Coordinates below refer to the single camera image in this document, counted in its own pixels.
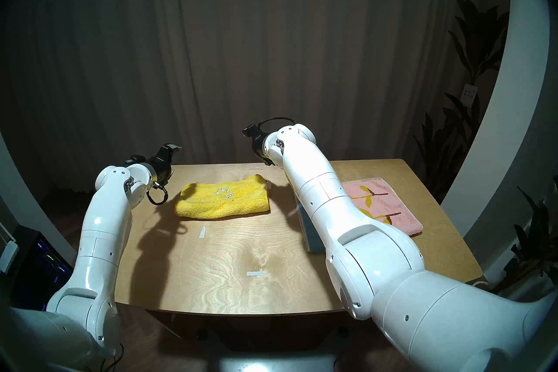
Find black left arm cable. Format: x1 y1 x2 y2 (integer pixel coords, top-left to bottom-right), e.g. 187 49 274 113
146 183 170 206

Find pink blue sunflower towel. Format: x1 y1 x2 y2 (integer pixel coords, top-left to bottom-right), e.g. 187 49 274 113
294 177 424 253

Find small dark leafy plant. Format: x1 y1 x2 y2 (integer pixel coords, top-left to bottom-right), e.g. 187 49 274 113
492 177 558 294

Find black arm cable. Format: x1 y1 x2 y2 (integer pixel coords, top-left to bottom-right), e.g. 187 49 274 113
256 116 298 128
146 183 170 206

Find white plant tag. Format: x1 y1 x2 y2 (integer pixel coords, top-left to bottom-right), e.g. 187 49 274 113
461 83 478 108

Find grey pleated curtain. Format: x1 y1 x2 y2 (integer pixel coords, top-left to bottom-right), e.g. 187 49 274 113
0 0 511 194

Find white wall device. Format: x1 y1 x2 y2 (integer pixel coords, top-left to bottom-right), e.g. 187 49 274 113
0 240 19 274

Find tall dark leafy plant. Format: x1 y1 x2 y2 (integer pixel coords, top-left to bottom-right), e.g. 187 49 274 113
412 0 511 202

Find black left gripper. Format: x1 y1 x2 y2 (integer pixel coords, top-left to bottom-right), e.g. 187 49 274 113
148 144 182 185

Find white curved arch panel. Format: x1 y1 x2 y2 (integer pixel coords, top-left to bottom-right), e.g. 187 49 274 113
0 131 77 265
439 0 558 277

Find black floor cables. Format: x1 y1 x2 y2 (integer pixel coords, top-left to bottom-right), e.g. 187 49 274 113
101 344 126 371

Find yellow terry towel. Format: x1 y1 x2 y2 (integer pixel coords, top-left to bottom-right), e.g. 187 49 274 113
174 174 272 221

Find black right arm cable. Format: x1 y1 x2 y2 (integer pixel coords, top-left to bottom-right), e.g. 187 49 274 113
256 116 298 128

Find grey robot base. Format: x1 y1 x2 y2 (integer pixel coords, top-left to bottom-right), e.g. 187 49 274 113
213 351 346 372

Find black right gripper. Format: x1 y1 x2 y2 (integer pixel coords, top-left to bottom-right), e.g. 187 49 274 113
254 131 273 165

